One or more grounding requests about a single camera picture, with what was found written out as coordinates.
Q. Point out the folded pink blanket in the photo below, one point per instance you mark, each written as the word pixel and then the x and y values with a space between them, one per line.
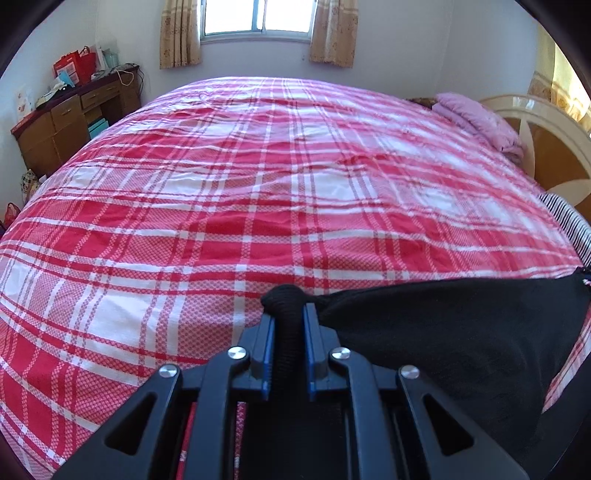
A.
pixel 487 126

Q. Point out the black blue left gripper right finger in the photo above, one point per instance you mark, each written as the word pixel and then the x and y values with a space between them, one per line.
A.
pixel 398 423

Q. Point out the red white plaid bedspread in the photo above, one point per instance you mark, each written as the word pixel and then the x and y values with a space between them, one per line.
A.
pixel 155 242

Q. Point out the red gift bag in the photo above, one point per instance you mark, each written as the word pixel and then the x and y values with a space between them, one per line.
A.
pixel 77 66

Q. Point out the yellow side curtain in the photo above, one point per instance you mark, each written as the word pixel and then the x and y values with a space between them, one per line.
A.
pixel 555 80

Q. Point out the striped pillow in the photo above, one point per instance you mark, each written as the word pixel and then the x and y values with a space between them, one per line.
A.
pixel 576 228

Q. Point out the brown wooden desk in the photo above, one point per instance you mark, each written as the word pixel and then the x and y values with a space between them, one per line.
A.
pixel 52 134

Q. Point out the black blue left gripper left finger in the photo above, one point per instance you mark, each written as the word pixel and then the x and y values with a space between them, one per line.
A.
pixel 180 423

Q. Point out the left beige curtain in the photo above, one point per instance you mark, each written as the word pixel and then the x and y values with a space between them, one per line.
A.
pixel 179 42

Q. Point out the beige curtain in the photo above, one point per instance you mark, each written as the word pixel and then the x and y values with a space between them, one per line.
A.
pixel 179 42
pixel 333 35

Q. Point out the cream and wood headboard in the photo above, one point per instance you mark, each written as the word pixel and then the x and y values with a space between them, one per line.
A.
pixel 557 152

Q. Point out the right beige curtain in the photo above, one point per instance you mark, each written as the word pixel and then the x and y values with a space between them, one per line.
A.
pixel 333 35

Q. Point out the window with metal frame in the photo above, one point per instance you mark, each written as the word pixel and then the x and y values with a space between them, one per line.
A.
pixel 270 19

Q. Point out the black pants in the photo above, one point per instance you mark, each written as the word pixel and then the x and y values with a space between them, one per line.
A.
pixel 493 345

